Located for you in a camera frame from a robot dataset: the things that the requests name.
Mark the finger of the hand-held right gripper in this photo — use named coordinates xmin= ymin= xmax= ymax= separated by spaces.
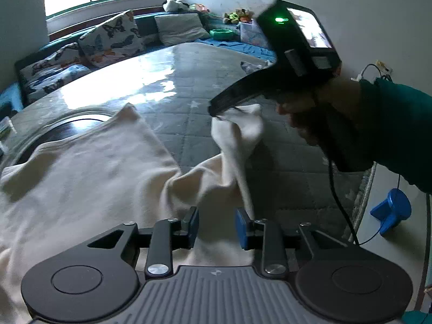
xmin=207 ymin=80 xmax=244 ymax=121

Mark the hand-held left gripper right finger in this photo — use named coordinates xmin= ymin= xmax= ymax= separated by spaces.
xmin=235 ymin=208 xmax=349 ymax=279

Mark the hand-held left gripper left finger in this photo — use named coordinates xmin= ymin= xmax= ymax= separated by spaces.
xmin=88 ymin=206 xmax=200 ymax=279

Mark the cream shirt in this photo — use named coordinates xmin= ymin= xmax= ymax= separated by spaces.
xmin=0 ymin=103 xmax=266 ymax=324

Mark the person's right forearm teal sleeve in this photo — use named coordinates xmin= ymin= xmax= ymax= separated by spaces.
xmin=332 ymin=77 xmax=432 ymax=197

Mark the person's right hand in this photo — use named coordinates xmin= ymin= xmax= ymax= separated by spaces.
xmin=276 ymin=77 xmax=364 ymax=146

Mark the white crumpled bag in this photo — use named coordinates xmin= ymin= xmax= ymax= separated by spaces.
xmin=240 ymin=61 xmax=268 ymax=74

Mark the blue blanket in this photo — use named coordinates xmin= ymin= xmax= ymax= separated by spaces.
xmin=195 ymin=36 xmax=276 ymax=64

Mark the floral storage box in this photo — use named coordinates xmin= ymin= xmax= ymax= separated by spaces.
xmin=238 ymin=20 xmax=271 ymax=47

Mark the pile of colourful plush toys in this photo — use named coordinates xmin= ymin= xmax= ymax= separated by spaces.
xmin=223 ymin=8 xmax=255 ymax=25

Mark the green bowl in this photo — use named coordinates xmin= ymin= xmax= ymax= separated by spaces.
xmin=209 ymin=28 xmax=235 ymax=40

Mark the grey pillow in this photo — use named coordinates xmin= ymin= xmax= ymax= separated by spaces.
xmin=154 ymin=12 xmax=210 ymax=47

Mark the dark blue sofa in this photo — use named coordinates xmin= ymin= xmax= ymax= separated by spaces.
xmin=15 ymin=10 xmax=211 ymax=103

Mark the black and white plush toy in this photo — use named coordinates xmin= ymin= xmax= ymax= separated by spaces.
xmin=163 ymin=0 xmax=190 ymax=13

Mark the large butterfly print pillow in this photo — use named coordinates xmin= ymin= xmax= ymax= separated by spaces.
xmin=78 ymin=9 xmax=143 ymax=69

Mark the blue plastic stool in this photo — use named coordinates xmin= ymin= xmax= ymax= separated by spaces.
xmin=370 ymin=188 xmax=413 ymax=237

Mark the flat butterfly print pillow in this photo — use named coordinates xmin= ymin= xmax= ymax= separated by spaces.
xmin=19 ymin=42 xmax=92 ymax=96

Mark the wall socket with plug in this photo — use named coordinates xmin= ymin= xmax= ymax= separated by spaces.
xmin=351 ymin=60 xmax=395 ymax=82

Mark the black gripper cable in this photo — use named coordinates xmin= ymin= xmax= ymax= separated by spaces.
xmin=328 ymin=160 xmax=402 ymax=246

